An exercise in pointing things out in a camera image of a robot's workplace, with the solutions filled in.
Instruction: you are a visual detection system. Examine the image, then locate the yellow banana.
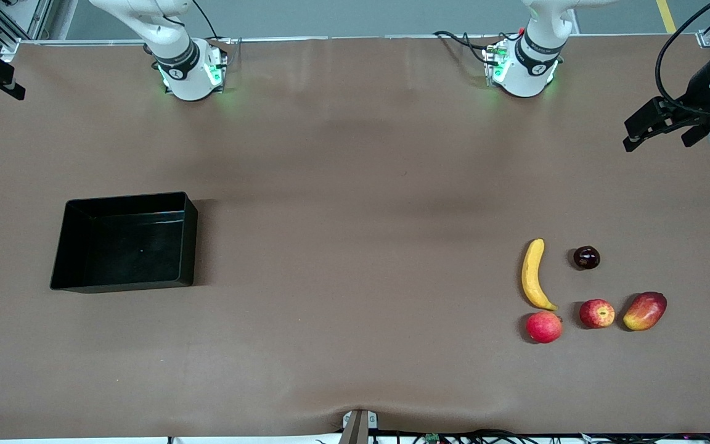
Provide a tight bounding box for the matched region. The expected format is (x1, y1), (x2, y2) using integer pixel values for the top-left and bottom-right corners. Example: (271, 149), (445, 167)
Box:
(521, 238), (559, 311)

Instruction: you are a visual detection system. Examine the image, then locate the red yellow apple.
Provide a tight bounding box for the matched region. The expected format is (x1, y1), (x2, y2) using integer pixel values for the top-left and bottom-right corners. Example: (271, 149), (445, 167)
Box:
(579, 299), (616, 329)

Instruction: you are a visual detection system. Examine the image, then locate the black plastic box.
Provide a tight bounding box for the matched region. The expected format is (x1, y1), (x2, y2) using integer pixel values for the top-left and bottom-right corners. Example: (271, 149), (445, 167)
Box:
(50, 191), (199, 294)

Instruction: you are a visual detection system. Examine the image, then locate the red round apple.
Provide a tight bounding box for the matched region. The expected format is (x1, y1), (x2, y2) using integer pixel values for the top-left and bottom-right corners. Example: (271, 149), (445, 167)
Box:
(526, 311), (563, 344)

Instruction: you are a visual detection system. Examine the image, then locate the dark purple round fruit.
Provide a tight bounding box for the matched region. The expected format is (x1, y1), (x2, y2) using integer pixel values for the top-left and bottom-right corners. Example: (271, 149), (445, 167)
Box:
(573, 245), (601, 270)

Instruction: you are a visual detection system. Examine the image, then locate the red yellow mango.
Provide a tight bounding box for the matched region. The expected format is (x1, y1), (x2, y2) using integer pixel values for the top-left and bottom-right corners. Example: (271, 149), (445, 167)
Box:
(622, 292), (667, 332)

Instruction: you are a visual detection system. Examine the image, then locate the brown table mat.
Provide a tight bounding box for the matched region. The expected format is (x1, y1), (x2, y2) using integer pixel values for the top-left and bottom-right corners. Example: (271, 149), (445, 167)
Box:
(0, 36), (710, 440)

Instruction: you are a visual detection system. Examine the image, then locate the black left base cable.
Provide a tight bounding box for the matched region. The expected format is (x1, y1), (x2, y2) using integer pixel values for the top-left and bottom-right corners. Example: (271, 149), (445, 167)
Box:
(433, 30), (499, 64)

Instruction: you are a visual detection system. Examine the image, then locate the black base cable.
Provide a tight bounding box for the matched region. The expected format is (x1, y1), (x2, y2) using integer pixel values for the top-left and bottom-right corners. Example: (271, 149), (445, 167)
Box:
(433, 30), (499, 64)
(191, 0), (221, 41)

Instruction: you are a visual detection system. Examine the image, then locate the black right base cable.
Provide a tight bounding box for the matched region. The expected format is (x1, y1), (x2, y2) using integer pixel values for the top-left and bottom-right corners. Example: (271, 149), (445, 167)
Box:
(191, 0), (221, 41)

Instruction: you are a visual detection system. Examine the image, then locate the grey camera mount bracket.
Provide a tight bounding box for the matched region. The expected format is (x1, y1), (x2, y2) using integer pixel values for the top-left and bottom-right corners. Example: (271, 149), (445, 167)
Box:
(340, 408), (379, 444)

